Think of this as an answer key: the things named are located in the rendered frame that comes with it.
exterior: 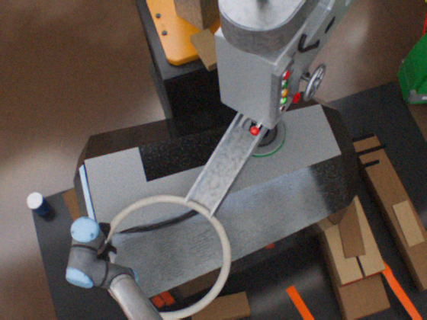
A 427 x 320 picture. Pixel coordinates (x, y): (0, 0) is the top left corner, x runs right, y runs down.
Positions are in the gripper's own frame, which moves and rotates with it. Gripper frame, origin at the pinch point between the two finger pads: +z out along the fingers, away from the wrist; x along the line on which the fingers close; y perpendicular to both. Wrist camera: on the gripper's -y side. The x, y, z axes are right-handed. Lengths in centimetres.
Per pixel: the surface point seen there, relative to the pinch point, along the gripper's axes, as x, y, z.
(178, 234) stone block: 25.9, -13.8, 9.5
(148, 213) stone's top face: 13.6, -19.2, 2.9
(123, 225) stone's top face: 4.3, -13.4, 3.7
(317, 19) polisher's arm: 72, -70, -60
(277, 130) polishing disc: 63, -57, -4
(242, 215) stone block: 51, -24, 9
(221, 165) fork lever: 41, -36, -11
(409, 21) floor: 161, -198, 73
